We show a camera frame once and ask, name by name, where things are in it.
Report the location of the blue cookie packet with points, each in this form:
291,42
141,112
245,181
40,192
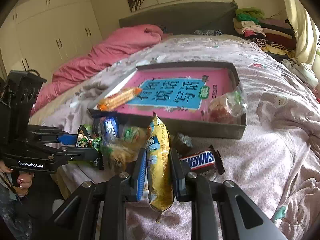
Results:
110,128

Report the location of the dark patterned cloth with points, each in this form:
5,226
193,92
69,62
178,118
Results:
207,32

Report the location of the pale printed blanket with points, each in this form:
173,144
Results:
262,142

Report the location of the brown wrapped chocolate bar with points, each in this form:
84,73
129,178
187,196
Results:
200,160

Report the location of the cream curtain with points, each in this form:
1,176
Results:
302,30

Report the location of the brown snack packet silver ends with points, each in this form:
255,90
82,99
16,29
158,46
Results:
182,142

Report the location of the clear pastry packet green label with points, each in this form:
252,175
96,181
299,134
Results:
125,151

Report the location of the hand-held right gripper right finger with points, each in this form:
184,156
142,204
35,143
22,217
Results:
176,177

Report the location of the grey cardboard box tray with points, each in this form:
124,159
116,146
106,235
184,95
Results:
207,130

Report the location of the yellow snack packet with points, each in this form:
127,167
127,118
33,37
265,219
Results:
160,155

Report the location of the person's left hand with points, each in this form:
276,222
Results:
23,181

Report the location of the person's dark patterned clothing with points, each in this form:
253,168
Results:
10,217

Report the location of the clear bag of red candy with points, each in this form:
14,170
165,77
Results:
222,110

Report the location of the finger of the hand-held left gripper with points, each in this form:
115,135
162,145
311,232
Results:
80,153
67,139

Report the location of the green cartoon snack packet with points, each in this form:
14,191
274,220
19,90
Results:
83,137

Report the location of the pile of folded clothes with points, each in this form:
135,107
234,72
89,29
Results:
275,32

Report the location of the white crumpled cloth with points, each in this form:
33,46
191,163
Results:
300,72

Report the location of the cream wardrobe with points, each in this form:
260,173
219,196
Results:
50,25

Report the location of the grey bed headboard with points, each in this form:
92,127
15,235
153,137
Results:
187,17

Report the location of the pink quilt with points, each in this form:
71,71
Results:
100,55

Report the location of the orange snack packet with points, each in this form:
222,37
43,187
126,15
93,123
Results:
120,98

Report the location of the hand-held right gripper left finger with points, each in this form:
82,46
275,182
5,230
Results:
141,172

